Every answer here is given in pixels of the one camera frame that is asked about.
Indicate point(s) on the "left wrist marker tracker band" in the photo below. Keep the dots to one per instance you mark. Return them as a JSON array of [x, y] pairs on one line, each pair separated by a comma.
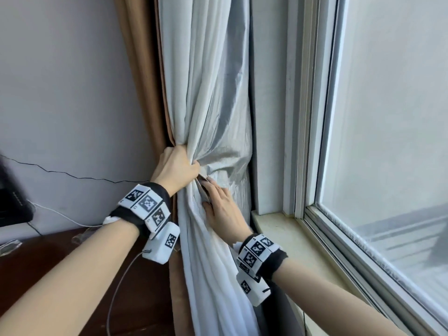
[[148, 209]]

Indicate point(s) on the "person's left thumb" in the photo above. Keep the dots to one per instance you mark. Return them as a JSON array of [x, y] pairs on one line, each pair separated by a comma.
[[192, 170]]

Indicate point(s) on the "tan brown curtain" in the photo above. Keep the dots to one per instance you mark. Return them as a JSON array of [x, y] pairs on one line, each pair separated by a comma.
[[145, 73]]

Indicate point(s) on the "white sheer curtain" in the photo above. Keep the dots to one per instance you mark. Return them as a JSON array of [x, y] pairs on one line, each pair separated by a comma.
[[196, 83]]

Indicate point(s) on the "person's left forearm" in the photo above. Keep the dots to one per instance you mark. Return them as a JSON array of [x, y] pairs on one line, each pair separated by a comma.
[[66, 276]]

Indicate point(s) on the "person's right thumb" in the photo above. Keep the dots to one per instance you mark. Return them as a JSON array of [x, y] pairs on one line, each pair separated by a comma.
[[208, 210]]

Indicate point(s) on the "right wrist marker tracker band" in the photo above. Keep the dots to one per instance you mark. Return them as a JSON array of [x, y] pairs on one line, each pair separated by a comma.
[[257, 257]]

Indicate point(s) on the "window glass pane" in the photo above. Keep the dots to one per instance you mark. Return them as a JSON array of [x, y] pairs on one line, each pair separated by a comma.
[[395, 111]]

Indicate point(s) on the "person's right hand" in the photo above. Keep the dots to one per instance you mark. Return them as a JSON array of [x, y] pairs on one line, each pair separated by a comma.
[[224, 213]]

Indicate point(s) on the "white window frame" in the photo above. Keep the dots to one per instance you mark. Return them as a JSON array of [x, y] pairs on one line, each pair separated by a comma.
[[308, 101]]

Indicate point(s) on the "person's right forearm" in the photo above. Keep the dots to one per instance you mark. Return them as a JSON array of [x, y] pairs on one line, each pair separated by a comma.
[[332, 304]]

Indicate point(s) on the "clear plastic wrapper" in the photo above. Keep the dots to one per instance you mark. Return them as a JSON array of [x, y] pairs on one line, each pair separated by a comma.
[[9, 246], [84, 236]]

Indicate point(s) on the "person's left hand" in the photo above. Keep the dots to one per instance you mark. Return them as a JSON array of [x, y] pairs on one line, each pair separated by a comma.
[[173, 169]]

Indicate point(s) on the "grey curtain tieback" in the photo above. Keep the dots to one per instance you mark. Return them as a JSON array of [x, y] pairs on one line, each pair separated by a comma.
[[202, 191]]

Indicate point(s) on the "black device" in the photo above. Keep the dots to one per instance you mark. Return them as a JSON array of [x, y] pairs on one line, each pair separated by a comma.
[[12, 202]]

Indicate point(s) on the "wrist marker tracker band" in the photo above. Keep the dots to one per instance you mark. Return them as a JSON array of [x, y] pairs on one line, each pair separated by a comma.
[[257, 257], [148, 209]]

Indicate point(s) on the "dark wooden desk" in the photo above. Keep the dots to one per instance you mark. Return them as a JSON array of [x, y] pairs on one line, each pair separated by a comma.
[[45, 248]]

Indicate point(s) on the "silver grey curtain lining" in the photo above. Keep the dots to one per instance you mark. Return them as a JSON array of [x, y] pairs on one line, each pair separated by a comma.
[[232, 118]]

